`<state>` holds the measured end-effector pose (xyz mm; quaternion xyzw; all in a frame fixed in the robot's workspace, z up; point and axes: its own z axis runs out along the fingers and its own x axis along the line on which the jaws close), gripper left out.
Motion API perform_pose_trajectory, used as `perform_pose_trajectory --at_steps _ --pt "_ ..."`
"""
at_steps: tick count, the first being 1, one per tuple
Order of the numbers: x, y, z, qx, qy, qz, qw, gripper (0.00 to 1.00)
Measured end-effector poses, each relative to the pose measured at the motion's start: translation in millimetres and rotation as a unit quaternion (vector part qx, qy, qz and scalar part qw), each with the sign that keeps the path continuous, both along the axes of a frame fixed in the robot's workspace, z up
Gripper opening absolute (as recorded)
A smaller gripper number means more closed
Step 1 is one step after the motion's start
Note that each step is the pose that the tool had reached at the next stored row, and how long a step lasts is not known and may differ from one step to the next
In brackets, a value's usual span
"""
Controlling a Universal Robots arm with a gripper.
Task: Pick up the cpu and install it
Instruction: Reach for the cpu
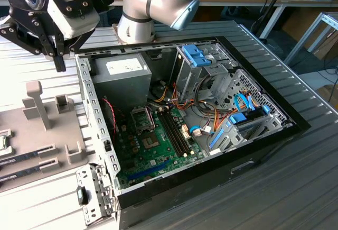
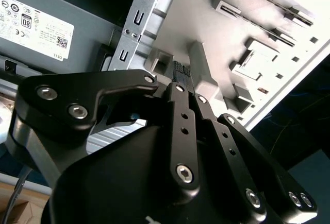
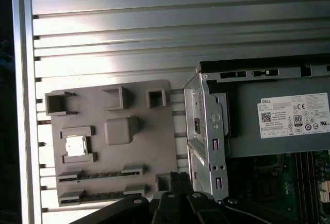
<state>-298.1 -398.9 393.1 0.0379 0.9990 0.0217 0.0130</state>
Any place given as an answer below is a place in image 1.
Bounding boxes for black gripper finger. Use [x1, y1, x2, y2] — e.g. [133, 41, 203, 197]
[57, 27, 93, 72]
[0, 13, 61, 72]

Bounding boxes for CPU socket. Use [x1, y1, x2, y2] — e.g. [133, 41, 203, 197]
[139, 132, 162, 152]

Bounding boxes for grey power supply unit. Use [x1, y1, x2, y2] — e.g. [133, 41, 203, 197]
[89, 53, 153, 109]

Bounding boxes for grey plastic parts rack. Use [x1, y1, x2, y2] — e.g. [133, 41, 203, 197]
[0, 80, 96, 192]

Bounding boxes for grey metal drive cage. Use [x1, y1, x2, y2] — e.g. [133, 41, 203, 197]
[168, 43, 238, 105]

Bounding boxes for blue plastic drive latch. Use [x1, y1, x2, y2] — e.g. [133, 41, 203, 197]
[182, 44, 212, 67]

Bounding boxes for black RAM slot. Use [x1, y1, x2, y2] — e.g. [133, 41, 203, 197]
[164, 111, 190, 156]
[158, 113, 185, 159]
[161, 112, 187, 158]
[167, 110, 193, 154]

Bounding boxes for long RAM stick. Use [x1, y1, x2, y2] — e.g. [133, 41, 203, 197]
[0, 165, 42, 182]
[0, 150, 41, 166]

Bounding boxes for green motherboard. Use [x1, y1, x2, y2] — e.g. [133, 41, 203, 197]
[112, 107, 207, 190]

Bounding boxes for blue expansion slot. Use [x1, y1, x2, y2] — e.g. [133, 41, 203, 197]
[126, 160, 171, 182]

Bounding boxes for black teal case latch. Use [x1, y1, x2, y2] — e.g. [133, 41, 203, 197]
[76, 186, 89, 206]

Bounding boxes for blue disk carrier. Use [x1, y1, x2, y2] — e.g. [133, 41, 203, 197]
[228, 112, 248, 125]

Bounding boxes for black open PC case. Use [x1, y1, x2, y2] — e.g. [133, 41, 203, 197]
[73, 35, 312, 230]

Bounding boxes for grey metal disk cage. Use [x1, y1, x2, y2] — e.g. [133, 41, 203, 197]
[208, 113, 293, 154]

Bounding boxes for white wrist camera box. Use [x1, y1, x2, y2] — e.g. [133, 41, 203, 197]
[46, 0, 100, 40]

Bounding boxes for black wrist mount bracket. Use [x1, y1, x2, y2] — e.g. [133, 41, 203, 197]
[91, 0, 117, 13]

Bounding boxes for twisted coloured fan wire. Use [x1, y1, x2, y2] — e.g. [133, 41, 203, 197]
[101, 97, 119, 143]

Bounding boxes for yellow black power wires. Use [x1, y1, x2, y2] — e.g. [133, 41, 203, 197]
[153, 86, 171, 104]

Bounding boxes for orange wire bundle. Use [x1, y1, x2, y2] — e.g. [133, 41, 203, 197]
[171, 81, 238, 133]

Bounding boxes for grey rear slot bracket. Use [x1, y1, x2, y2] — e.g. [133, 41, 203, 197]
[76, 163, 118, 225]

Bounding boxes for pale blue cable white connector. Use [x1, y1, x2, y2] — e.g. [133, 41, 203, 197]
[189, 125, 213, 137]

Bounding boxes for blue plastic rail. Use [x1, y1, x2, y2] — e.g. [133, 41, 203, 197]
[210, 128, 225, 149]

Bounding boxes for blue SATA cable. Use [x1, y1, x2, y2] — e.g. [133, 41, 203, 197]
[233, 92, 256, 113]

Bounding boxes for aluminium frame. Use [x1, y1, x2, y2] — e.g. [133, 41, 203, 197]
[284, 12, 338, 67]

